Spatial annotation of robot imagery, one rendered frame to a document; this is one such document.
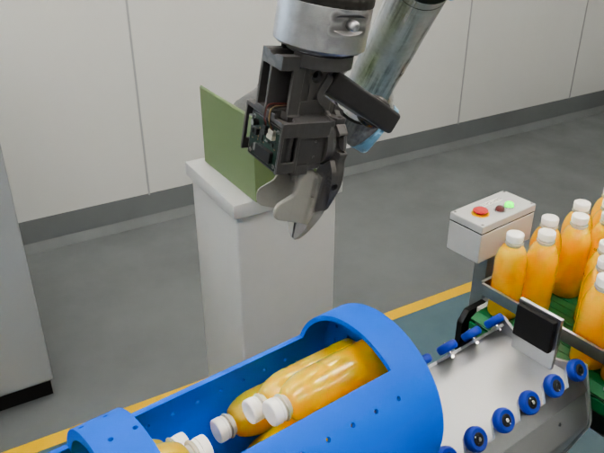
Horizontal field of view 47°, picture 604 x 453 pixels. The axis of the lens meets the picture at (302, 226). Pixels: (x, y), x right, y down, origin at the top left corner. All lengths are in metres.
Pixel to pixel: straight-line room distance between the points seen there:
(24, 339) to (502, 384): 1.79
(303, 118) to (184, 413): 0.60
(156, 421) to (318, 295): 0.97
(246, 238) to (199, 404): 0.72
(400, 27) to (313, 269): 0.77
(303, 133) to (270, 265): 1.20
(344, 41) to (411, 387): 0.55
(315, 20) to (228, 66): 3.33
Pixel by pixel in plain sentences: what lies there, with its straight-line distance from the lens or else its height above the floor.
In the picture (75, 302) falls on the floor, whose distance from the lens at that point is 3.42.
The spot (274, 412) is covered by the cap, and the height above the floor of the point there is 1.18.
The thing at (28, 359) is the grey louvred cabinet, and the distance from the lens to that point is 2.76.
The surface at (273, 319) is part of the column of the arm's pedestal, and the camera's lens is 1.94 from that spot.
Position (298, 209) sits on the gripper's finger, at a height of 1.53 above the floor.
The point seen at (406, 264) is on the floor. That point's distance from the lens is 3.57.
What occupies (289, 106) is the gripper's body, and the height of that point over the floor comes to 1.65.
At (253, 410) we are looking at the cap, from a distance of 1.05.
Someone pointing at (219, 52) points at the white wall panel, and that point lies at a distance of 3.92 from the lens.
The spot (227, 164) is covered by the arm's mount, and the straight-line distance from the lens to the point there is 1.80.
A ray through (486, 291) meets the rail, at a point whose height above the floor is 0.97.
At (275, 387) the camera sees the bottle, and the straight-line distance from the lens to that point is 1.06.
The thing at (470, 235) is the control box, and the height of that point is 1.07.
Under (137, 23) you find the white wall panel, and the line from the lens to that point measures 3.72.
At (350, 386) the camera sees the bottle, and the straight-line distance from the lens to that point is 1.03.
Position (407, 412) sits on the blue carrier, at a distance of 1.02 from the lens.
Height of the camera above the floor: 1.86
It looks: 29 degrees down
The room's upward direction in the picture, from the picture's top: straight up
